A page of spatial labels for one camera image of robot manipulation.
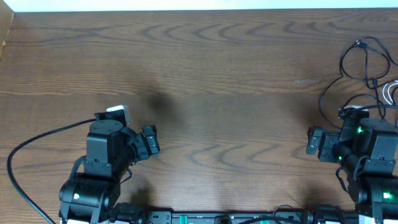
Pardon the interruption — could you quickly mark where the white usb cable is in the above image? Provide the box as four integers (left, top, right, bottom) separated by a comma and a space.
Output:
381, 79, 398, 106

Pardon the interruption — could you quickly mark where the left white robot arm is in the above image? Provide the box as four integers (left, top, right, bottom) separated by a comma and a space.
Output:
59, 119, 160, 223

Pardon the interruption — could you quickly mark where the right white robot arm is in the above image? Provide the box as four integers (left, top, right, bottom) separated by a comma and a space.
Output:
306, 118, 397, 222

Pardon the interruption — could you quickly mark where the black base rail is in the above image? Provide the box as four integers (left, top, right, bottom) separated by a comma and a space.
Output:
108, 202, 361, 224

